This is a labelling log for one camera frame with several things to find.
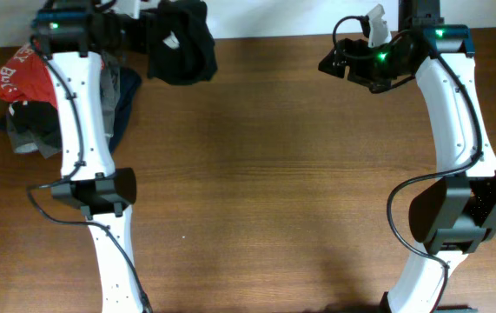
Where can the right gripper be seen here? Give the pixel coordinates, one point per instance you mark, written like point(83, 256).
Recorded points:
point(358, 74)

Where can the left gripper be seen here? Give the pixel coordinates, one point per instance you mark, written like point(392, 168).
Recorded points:
point(146, 36)

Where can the black t-shirt with logo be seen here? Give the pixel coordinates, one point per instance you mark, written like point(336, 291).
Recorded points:
point(180, 47)

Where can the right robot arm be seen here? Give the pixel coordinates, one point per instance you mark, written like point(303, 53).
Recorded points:
point(457, 212)

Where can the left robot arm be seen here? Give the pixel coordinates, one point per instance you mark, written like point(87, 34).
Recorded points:
point(69, 37)

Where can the navy folded garment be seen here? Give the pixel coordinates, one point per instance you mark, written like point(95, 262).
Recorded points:
point(119, 86)

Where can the red folded shirt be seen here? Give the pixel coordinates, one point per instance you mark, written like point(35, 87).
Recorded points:
point(24, 77)

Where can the black folded garment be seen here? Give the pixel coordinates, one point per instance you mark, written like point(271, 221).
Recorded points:
point(39, 120)

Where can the grey folded garment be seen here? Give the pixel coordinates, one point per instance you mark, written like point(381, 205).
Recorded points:
point(31, 120)

